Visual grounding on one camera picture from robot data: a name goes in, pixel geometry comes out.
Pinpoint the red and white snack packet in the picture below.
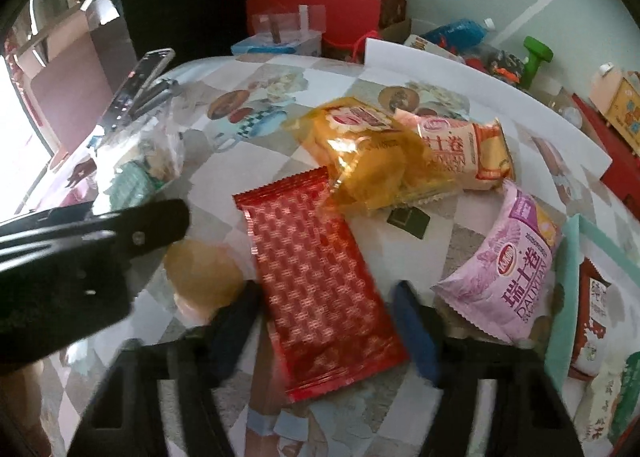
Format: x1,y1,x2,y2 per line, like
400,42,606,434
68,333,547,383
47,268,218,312
570,257,613,378

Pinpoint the person's left forearm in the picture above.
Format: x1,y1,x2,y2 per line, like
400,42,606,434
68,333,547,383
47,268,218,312
0,362,56,457

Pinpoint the pile of small toys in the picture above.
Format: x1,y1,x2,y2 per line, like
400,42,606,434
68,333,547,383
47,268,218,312
462,44,526,88

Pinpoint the blue bottle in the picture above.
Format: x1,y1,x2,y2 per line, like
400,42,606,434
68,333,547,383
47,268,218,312
420,17,497,55

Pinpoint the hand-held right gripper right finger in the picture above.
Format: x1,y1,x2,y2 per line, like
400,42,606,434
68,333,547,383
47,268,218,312
392,281,583,457

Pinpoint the green dumbbell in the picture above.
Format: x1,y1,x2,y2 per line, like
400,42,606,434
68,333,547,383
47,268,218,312
520,36,555,90

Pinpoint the clear plastic container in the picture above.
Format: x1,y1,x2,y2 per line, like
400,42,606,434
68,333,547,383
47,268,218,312
250,4,328,45

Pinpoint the red patterned snack packet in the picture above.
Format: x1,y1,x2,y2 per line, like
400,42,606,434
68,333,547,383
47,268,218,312
232,166,411,403

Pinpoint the cream printed box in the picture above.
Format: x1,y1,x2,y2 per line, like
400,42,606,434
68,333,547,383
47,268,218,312
402,33,463,62

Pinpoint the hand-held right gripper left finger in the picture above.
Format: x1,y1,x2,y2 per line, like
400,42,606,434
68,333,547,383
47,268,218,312
67,282,263,457

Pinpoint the smartphone in clear case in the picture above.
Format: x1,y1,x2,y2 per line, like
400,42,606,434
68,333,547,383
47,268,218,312
97,48,177,132

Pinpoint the yellow transparent snack packet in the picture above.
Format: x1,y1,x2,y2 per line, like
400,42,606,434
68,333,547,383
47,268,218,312
285,97,463,212

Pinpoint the blue tissue pack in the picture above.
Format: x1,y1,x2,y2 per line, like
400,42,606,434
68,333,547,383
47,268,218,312
231,33,323,58

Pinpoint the yellow wooden box with handle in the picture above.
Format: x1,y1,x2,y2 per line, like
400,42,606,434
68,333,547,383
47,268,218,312
587,64,640,158

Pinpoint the orange and pink snack packet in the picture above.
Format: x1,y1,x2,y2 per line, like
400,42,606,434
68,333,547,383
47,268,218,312
392,109,516,194

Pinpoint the large red box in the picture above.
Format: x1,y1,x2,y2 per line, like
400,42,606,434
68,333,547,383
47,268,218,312
570,94,640,208

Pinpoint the red and brown box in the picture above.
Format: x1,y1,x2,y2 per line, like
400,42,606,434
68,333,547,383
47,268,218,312
245,0,408,60

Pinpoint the pale green striped snack packet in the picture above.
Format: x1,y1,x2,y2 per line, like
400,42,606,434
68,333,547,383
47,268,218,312
107,162,166,202

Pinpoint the white foam board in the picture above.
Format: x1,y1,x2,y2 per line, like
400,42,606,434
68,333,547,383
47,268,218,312
362,37,613,178

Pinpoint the white tray with teal rim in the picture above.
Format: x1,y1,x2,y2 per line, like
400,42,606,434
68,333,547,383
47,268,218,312
542,214,640,457

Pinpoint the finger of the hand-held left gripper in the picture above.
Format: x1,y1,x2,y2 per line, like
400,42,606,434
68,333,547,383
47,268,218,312
0,198,192,263

